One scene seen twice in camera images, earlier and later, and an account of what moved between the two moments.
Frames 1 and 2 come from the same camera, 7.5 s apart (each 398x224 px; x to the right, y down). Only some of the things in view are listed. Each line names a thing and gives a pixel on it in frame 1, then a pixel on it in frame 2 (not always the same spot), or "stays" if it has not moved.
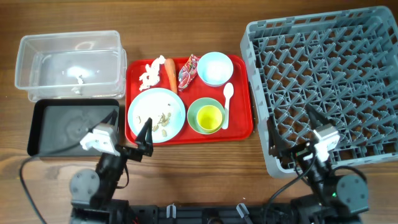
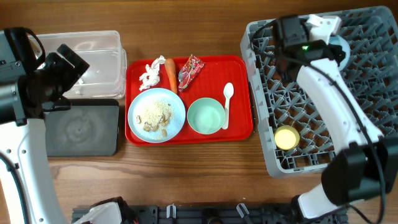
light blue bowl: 215,69 -> 338,40
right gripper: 300,149 -> 337,51
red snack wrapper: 188,72 stays
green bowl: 206,116 stays
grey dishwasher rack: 344,65 stays
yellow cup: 209,118 -> 286,137
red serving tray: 188,99 stays
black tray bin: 56,127 stays
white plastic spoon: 228,91 stays
